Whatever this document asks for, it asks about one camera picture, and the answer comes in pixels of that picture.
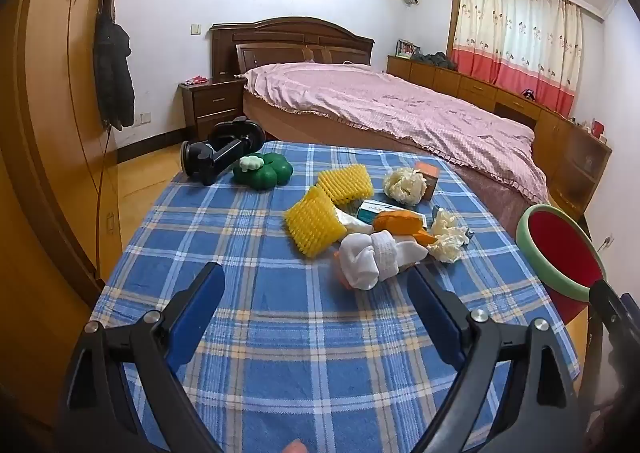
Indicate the blue plaid cloth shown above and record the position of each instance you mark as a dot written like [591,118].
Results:
[300,358]

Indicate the low wall outlet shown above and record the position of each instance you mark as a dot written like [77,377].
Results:
[144,119]

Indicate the wall outlet with plug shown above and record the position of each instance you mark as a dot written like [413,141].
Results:
[606,241]

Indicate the red item on nightstand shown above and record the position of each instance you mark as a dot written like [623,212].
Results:
[195,80]

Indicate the red bin with green rim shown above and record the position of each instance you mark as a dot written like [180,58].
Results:
[560,248]

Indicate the white paper scrap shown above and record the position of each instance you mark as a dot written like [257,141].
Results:
[350,222]

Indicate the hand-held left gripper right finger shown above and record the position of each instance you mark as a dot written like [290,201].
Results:
[435,313]

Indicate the dark wooden bed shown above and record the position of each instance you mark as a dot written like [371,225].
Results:
[280,40]

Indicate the small black object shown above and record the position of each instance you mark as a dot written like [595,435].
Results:
[527,94]

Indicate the small picture frame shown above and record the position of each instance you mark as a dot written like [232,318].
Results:
[405,48]

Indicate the black hanging coat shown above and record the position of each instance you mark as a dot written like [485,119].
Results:
[114,78]

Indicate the dark wooden nightstand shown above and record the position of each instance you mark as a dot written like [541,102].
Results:
[215,105]

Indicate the wooden wardrobe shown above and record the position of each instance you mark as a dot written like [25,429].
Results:
[50,133]

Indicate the dark clothes pile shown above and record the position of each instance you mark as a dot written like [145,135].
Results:
[435,60]

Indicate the cream and red curtain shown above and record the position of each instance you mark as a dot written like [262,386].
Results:
[520,33]

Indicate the white rolled sock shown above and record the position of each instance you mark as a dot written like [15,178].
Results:
[390,253]

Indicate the wooden corner shelf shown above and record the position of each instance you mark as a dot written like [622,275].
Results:
[550,143]

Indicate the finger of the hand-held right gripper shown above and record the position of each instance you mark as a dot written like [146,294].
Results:
[612,313]

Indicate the cream foam net flower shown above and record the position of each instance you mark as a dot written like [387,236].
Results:
[450,235]
[404,185]

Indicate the yellow foam net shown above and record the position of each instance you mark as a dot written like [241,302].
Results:
[315,220]
[346,183]

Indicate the person's left hand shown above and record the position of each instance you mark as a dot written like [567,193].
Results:
[295,447]

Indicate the green clover toy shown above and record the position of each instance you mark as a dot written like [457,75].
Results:
[265,175]

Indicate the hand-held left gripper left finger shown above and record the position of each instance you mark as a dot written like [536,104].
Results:
[200,303]

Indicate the small orange box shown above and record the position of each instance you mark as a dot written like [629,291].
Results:
[426,178]

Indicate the small red box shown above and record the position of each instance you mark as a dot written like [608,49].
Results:
[598,127]

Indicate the orange soft toy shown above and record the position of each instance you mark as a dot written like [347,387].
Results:
[400,223]

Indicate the teal and white box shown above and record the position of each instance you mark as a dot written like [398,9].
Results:
[372,208]

